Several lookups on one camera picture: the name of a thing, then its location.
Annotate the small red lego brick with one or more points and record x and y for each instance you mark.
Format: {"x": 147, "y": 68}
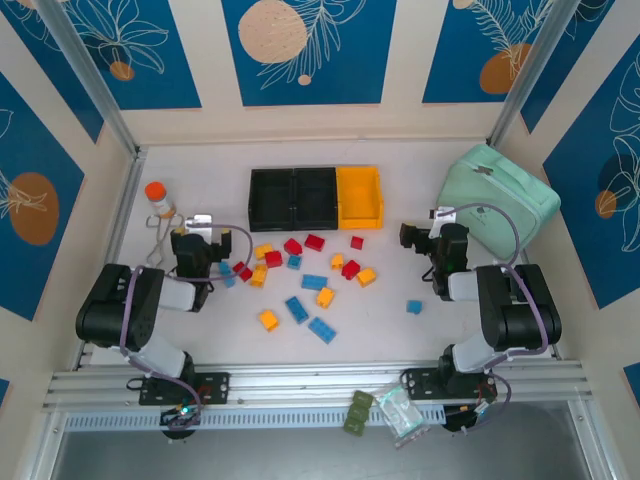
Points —
{"x": 238, "y": 266}
{"x": 246, "y": 274}

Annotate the yellow lego brick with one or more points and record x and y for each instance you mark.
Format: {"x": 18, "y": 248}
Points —
{"x": 337, "y": 260}
{"x": 366, "y": 277}
{"x": 325, "y": 297}
{"x": 268, "y": 320}
{"x": 259, "y": 275}
{"x": 263, "y": 250}

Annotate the long blue lego brick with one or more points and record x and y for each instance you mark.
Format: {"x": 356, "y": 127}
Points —
{"x": 296, "y": 309}
{"x": 322, "y": 330}

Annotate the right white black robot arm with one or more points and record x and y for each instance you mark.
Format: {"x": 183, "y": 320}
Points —
{"x": 520, "y": 310}

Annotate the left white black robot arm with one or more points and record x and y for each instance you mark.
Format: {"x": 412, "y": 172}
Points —
{"x": 115, "y": 310}

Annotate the metal tongs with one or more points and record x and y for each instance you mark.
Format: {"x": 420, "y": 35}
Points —
{"x": 160, "y": 234}

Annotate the orange capped pill bottle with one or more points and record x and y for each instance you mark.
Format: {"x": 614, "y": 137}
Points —
{"x": 159, "y": 197}

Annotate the yellow plastic bin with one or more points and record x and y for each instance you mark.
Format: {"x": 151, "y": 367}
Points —
{"x": 357, "y": 197}

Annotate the black plastic bin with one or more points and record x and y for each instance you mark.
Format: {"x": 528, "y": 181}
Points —
{"x": 315, "y": 197}
{"x": 270, "y": 200}

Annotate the mint green zipper bag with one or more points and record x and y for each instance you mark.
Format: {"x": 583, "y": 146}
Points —
{"x": 500, "y": 185}

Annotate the black base electronics module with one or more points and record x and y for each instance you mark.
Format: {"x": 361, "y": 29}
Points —
{"x": 177, "y": 425}
{"x": 460, "y": 422}

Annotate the clear plastic zip bag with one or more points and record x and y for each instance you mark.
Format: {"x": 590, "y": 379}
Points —
{"x": 400, "y": 415}

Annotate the olive green block strip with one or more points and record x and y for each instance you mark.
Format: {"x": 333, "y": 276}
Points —
{"x": 357, "y": 412}

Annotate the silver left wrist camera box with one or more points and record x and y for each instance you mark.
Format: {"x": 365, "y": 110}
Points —
{"x": 200, "y": 223}

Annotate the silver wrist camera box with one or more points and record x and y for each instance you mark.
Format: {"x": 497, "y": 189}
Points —
{"x": 444, "y": 216}
{"x": 200, "y": 223}

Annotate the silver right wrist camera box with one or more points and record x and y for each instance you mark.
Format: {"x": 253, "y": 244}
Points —
{"x": 444, "y": 216}

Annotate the aluminium side rail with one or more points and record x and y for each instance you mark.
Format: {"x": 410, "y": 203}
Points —
{"x": 112, "y": 250}

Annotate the aluminium cross rail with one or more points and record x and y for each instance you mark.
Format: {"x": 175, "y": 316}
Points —
{"x": 310, "y": 382}

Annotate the aluminium frame post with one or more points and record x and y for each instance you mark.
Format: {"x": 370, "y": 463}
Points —
{"x": 89, "y": 65}
{"x": 535, "y": 65}

